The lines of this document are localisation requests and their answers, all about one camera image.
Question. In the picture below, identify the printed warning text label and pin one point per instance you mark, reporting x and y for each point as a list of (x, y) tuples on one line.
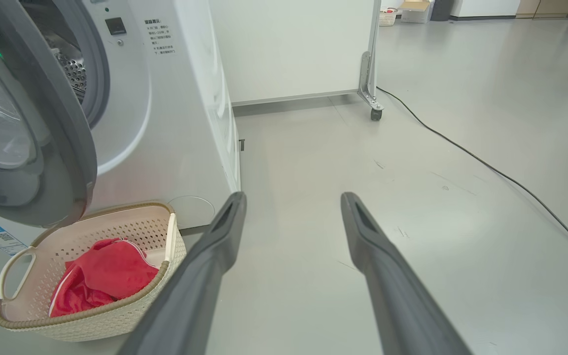
[(159, 37)]

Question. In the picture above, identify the blue energy label sticker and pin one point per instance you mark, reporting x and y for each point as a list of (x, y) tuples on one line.
[(0, 239)]

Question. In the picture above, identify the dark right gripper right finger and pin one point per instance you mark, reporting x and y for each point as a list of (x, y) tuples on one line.
[(397, 296)]

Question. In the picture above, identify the cream perforated laundry basket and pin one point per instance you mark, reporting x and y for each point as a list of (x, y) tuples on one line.
[(91, 325)]

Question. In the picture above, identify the cardboard box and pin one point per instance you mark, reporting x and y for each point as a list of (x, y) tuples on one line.
[(414, 12)]

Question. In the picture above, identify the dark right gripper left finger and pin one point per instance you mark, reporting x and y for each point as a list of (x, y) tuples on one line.
[(190, 296)]

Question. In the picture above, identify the white front-load washing machine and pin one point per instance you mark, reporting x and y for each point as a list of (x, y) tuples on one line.
[(185, 123)]

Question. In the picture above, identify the white cabinet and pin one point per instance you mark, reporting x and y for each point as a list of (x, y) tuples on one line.
[(486, 7)]

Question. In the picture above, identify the dark bin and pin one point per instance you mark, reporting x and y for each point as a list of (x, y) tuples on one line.
[(442, 10)]

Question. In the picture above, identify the metal partition leg bracket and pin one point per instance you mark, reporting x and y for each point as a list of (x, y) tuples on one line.
[(369, 84)]

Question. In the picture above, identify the black partition caster wheel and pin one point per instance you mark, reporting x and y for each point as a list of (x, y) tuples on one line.
[(376, 115)]

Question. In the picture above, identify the black door lock slot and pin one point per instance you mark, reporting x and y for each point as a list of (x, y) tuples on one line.
[(116, 26)]

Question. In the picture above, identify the stainless steel washing machine drum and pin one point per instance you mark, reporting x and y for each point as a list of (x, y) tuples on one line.
[(74, 74)]

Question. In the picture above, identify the red clothing with white trim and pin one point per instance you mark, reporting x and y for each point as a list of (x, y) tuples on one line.
[(111, 271)]

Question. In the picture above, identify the round filter cover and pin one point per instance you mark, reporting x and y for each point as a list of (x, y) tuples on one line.
[(193, 212)]

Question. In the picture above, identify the black-rimmed glass washer door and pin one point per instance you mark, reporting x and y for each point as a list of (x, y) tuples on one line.
[(62, 123)]

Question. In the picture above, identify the small white wicker basket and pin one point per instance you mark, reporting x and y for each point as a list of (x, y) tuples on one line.
[(387, 18)]

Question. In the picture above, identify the white partition panel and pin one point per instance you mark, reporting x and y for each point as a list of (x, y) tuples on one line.
[(289, 49)]

